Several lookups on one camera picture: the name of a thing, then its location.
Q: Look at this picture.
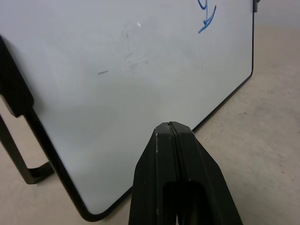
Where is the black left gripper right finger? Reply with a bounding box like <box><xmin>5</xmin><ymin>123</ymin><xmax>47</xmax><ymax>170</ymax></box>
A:
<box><xmin>169</xmin><ymin>121</ymin><xmax>244</xmax><ymax>225</ymax></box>

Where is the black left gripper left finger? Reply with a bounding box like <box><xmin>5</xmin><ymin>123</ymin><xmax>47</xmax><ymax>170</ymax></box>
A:
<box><xmin>128</xmin><ymin>121</ymin><xmax>180</xmax><ymax>225</ymax></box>

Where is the black-framed whiteboard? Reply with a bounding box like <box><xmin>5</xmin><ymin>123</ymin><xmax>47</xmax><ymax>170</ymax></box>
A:
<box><xmin>0</xmin><ymin>0</ymin><xmax>255</xmax><ymax>223</ymax></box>

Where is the black whiteboard stand leg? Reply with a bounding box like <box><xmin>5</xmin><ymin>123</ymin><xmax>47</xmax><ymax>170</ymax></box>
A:
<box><xmin>0</xmin><ymin>35</ymin><xmax>55</xmax><ymax>185</ymax></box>

